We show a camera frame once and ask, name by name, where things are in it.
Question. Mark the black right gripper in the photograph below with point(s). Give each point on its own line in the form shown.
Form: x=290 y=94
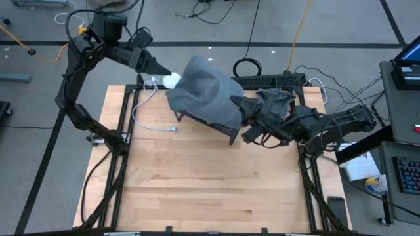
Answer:
x=265 y=119

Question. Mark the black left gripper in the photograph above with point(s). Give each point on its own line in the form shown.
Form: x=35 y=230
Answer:
x=134 y=59

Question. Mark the grey baseball cap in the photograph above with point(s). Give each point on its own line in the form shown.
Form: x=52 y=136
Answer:
x=279 y=98

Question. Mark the pile of dark cloths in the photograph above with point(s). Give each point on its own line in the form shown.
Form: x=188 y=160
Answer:
x=203 y=88

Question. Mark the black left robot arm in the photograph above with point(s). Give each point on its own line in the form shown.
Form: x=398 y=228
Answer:
x=73 y=72

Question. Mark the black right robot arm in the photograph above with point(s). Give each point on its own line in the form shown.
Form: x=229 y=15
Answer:
x=344 y=123

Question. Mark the white round-topped lamp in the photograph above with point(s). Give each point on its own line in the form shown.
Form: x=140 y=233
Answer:
x=170 y=80

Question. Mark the black perforated metal shelf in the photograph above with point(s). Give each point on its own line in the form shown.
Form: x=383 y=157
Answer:
x=223 y=128

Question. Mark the long black perforated box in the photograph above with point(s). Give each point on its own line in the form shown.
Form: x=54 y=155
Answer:
x=269 y=80

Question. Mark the black beam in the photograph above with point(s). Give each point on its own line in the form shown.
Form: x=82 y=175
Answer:
x=364 y=145

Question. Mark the black smartphone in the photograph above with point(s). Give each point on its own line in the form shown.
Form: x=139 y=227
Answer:
x=338 y=211

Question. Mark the white and yellow can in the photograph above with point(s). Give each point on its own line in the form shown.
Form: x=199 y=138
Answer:
x=375 y=184

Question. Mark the grey desk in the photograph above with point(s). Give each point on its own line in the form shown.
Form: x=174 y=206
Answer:
x=400 y=114

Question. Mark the black box device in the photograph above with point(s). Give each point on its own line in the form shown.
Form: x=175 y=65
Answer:
x=407 y=77

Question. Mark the black laptop with lit screen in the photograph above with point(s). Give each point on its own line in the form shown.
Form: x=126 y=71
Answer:
x=410 y=54

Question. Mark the red button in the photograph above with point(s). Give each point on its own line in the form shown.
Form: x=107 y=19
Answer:
x=417 y=128

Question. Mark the black keyboard with coloured keys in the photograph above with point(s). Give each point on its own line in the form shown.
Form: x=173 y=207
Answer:
x=408 y=175

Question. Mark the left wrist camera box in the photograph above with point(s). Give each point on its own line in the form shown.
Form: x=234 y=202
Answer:
x=142 y=38

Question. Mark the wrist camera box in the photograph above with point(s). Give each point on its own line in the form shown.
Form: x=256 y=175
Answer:
x=142 y=38
x=252 y=134

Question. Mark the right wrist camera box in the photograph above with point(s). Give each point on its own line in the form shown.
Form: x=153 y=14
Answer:
x=252 y=134

